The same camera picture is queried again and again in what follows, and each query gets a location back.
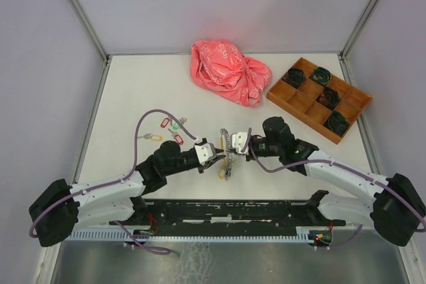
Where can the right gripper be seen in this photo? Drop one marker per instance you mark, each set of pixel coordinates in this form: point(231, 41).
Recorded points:
point(249, 156)

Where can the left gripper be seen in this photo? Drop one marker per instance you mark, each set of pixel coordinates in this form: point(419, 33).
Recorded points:
point(209, 163)

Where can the metal keyring with keys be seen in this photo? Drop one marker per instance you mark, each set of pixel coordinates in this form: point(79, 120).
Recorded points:
point(225, 172)

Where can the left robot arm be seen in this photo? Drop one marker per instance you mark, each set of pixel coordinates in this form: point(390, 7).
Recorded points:
point(64, 208)

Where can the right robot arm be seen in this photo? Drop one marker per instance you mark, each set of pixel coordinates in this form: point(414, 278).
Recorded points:
point(390, 205)

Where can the key with red tag lower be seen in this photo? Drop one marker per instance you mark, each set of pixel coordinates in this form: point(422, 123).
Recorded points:
point(176, 137)

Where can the key with red tag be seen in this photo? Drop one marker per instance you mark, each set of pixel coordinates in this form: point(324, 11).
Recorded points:
point(176, 137)
point(166, 122)

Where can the key with green tag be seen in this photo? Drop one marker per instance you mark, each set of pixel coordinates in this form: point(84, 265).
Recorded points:
point(176, 125)

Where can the key with yellow tag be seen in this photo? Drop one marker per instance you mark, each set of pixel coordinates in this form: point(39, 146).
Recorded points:
point(149, 136)

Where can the wooden compartment tray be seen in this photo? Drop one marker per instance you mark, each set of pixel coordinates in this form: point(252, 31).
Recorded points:
point(301, 102)

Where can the black roll top left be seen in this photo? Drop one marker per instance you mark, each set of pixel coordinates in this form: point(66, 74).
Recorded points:
point(295, 77)

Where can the black roll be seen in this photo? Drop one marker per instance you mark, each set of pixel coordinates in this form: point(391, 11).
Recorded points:
point(329, 98)
point(295, 77)
point(337, 123)
point(321, 76)

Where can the black roll bottom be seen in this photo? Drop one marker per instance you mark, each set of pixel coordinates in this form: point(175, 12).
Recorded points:
point(337, 123)

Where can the black roll middle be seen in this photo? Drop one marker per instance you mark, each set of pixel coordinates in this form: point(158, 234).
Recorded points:
point(329, 98)

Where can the pink crumpled cloth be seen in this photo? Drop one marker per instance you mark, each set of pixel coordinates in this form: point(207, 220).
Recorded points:
point(220, 67)

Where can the black roll top right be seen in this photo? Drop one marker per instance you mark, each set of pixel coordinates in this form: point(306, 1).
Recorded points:
point(321, 76)

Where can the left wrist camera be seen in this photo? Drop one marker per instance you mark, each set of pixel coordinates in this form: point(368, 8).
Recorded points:
point(205, 151)

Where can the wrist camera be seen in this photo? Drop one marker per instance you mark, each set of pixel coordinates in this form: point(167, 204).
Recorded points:
point(239, 143)
point(205, 151)

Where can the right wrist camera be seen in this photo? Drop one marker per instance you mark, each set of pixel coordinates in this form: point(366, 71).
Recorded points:
point(239, 143)

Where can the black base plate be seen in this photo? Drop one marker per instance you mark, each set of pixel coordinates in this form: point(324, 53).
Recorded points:
point(228, 217)

